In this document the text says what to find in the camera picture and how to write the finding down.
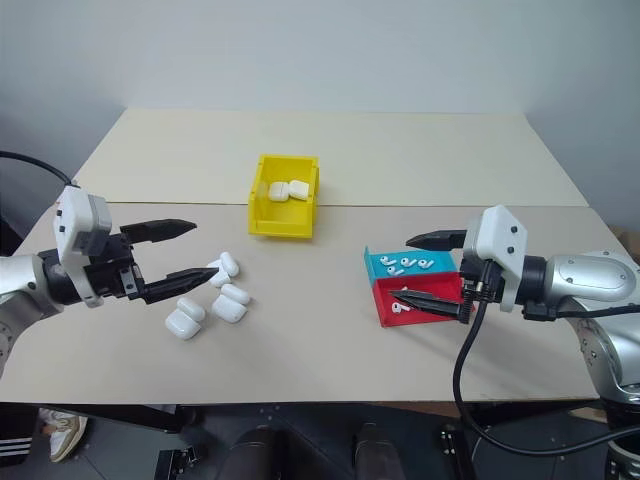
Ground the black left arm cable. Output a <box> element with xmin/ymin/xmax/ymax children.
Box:
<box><xmin>0</xmin><ymin>151</ymin><xmax>81</xmax><ymax>189</ymax></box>

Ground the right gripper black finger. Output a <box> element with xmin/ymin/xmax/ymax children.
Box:
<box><xmin>391</xmin><ymin>288</ymin><xmax>461</xmax><ymax>321</ymax></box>
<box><xmin>405</xmin><ymin>229</ymin><xmax>469</xmax><ymax>251</ymax></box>

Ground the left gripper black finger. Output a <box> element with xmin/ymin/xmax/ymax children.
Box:
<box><xmin>139</xmin><ymin>267</ymin><xmax>221</xmax><ymax>305</ymax></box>
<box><xmin>119</xmin><ymin>218</ymin><xmax>197</xmax><ymax>246</ymax></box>

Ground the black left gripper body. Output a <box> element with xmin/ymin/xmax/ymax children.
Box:
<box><xmin>83</xmin><ymin>230</ymin><xmax>146</xmax><ymax>301</ymax></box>

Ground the black table frame bar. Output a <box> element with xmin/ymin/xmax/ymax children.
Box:
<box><xmin>49</xmin><ymin>402</ymin><xmax>182</xmax><ymax>434</ymax></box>

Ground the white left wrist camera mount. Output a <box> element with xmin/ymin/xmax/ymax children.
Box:
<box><xmin>54</xmin><ymin>185</ymin><xmax>114</xmax><ymax>309</ymax></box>

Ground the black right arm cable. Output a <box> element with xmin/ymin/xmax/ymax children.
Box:
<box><xmin>452</xmin><ymin>259</ymin><xmax>640</xmax><ymax>456</ymax></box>

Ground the teal plastic tray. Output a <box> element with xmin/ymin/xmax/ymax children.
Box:
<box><xmin>363</xmin><ymin>244</ymin><xmax>459</xmax><ymax>282</ymax></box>

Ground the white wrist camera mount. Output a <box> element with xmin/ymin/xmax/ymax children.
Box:
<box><xmin>462</xmin><ymin>204</ymin><xmax>530</xmax><ymax>314</ymax></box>
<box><xmin>54</xmin><ymin>185</ymin><xmax>114</xmax><ymax>309</ymax></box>

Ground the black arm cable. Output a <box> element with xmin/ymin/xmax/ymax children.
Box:
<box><xmin>0</xmin><ymin>151</ymin><xmax>81</xmax><ymax>189</ymax></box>
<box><xmin>452</xmin><ymin>259</ymin><xmax>640</xmax><ymax>456</ymax></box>

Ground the yellow plastic bin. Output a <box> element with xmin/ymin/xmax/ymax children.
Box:
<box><xmin>248</xmin><ymin>153</ymin><xmax>321</xmax><ymax>241</ymax></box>

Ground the black round base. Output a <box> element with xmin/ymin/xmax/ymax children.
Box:
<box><xmin>606</xmin><ymin>433</ymin><xmax>640</xmax><ymax>480</ymax></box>

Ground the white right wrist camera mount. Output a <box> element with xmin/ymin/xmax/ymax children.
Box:
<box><xmin>462</xmin><ymin>204</ymin><xmax>530</xmax><ymax>314</ymax></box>

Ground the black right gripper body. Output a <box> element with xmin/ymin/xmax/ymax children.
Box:
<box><xmin>457</xmin><ymin>249</ymin><xmax>501</xmax><ymax>326</ymax></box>

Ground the white sneaker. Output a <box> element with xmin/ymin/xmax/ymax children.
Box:
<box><xmin>49</xmin><ymin>413</ymin><xmax>89</xmax><ymax>464</ymax></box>

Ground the red plastic tray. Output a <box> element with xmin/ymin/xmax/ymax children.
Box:
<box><xmin>372</xmin><ymin>272</ymin><xmax>475</xmax><ymax>329</ymax></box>

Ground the black striped shoe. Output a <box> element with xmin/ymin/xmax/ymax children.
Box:
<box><xmin>0</xmin><ymin>433</ymin><xmax>34</xmax><ymax>470</ymax></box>

